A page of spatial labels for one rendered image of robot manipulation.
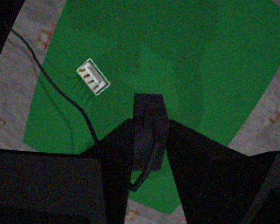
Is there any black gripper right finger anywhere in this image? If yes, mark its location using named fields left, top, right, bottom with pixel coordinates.
left=167, top=120, right=280, bottom=224

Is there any green circuit board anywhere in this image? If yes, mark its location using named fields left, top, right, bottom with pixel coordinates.
left=23, top=0, right=280, bottom=214

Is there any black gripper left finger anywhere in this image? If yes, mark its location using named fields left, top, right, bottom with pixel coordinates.
left=0, top=119, right=135, bottom=224

